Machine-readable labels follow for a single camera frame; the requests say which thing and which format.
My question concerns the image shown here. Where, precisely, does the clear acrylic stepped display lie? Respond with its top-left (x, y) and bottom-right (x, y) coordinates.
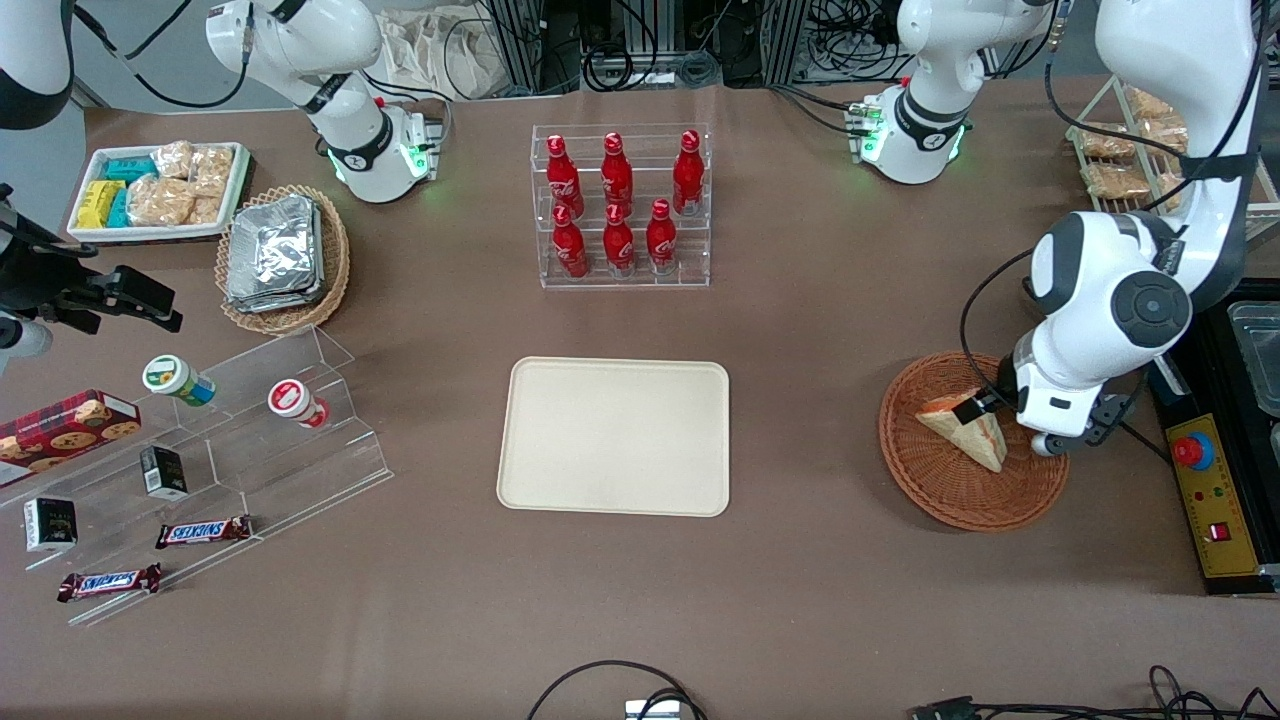
top-left (0, 325), bottom-right (394, 629)

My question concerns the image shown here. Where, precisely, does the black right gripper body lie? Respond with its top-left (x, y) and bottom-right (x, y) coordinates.
top-left (0, 185), bottom-right (101, 323)

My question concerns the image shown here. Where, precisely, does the white wire rack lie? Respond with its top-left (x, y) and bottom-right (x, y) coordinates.
top-left (1065, 74), bottom-right (1280, 243)

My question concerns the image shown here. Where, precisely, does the black looped table cable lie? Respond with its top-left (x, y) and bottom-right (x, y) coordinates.
top-left (527, 659), bottom-right (709, 720)

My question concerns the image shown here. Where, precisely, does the black coiled background cable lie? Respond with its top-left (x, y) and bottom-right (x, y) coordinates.
top-left (583, 42), bottom-right (723, 93)

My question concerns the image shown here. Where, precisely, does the oval tan wicker basket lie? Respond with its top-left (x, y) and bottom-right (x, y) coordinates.
top-left (215, 184), bottom-right (352, 336)

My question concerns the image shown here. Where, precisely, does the red cookie box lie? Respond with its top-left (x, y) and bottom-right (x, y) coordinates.
top-left (0, 389), bottom-right (143, 489)

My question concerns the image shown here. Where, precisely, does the silver foil pack stack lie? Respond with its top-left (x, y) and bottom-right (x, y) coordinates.
top-left (226, 194), bottom-right (325, 315)

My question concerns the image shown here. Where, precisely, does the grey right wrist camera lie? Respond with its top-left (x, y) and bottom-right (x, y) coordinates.
top-left (0, 312), bottom-right (53, 377)

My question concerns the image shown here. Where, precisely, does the metal food container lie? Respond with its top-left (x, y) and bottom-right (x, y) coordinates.
top-left (1226, 300), bottom-right (1280, 419)

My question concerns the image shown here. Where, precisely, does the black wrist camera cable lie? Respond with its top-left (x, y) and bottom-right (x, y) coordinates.
top-left (958, 0), bottom-right (1263, 406)

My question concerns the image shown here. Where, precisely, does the aluminium frame rack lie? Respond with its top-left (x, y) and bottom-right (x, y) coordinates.
top-left (480, 0), bottom-right (586, 97)

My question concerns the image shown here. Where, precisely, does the clear acrylic bottle rack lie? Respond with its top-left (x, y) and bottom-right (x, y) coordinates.
top-left (530, 123), bottom-right (713, 291)

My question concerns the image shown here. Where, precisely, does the yellow emergency stop box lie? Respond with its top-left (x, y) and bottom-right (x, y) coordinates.
top-left (1165, 413), bottom-right (1263, 581)

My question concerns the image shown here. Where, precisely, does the snickers chocolate bar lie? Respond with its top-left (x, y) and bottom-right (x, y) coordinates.
top-left (57, 563), bottom-right (163, 603)
top-left (155, 515), bottom-right (254, 550)

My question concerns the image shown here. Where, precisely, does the white rectangular snack tray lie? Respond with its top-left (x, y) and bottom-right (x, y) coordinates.
top-left (66, 141), bottom-right (253, 244)

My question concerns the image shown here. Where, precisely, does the round brown wicker basket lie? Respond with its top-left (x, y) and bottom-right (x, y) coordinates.
top-left (878, 350), bottom-right (1071, 533)

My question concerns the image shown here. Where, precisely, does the beige plastic tray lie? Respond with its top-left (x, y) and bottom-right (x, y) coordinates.
top-left (496, 356), bottom-right (732, 519)

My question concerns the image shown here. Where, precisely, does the small black box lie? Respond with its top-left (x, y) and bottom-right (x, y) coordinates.
top-left (23, 497), bottom-right (79, 554)
top-left (139, 445), bottom-right (189, 502)

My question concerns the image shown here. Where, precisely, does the green lidded cup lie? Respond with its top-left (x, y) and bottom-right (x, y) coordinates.
top-left (142, 354), bottom-right (217, 407)

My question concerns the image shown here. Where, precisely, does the black cable with connector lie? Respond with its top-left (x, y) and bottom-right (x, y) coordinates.
top-left (910, 665), bottom-right (1280, 720)

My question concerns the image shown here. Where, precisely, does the black electric appliance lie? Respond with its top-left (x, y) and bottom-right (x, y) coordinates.
top-left (1148, 278), bottom-right (1280, 597)

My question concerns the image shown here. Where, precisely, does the red lidded cup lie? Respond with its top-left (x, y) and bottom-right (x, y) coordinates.
top-left (267, 378), bottom-right (330, 429)

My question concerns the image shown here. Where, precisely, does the yellow snack pack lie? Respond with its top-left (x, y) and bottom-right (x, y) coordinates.
top-left (77, 180), bottom-right (125, 229)

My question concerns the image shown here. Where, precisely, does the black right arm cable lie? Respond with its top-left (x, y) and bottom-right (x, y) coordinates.
top-left (72, 0), bottom-right (253, 110)

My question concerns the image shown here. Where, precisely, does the crumpled beige bag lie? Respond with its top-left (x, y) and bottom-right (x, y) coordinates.
top-left (378, 8), bottom-right (506, 101)

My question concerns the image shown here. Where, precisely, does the triangular sandwich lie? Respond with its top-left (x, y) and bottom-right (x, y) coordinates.
top-left (915, 390), bottom-right (1009, 475)

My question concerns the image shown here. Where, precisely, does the red cola bottle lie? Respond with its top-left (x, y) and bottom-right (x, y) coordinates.
top-left (603, 203), bottom-right (637, 278)
top-left (546, 134), bottom-right (585, 219)
top-left (601, 131), bottom-right (635, 217)
top-left (672, 129), bottom-right (706, 217)
top-left (646, 198), bottom-right (679, 276)
top-left (552, 205), bottom-right (590, 280)

